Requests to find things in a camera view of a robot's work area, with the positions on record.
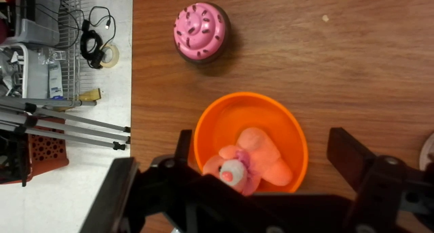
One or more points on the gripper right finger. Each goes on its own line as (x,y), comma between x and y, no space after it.
(376,178)

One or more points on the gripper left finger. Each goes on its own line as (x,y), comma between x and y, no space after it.
(162,189)

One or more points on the white round object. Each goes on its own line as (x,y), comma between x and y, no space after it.
(428,153)

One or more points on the orange plastic bowl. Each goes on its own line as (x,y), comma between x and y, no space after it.
(223,117)

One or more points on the pink plush toy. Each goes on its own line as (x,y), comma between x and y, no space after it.
(261,155)

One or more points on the stand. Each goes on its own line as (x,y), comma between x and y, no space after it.
(67,119)

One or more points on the yellow tool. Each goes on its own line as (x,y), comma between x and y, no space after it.
(90,95)

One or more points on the orange perforated basket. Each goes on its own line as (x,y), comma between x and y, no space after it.
(47,151)

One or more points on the roll of clear tape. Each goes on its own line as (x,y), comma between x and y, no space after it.
(115,55)

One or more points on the white and blue packet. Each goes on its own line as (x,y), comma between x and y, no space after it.
(55,78)

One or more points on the pink toy cupcake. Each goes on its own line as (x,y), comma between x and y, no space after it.
(200,31)

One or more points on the small beige crumb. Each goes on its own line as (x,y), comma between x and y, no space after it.
(325,18)

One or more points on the white plastic basket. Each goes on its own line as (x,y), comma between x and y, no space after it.
(35,77)

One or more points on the grey plastic bin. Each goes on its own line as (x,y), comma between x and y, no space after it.
(40,26)

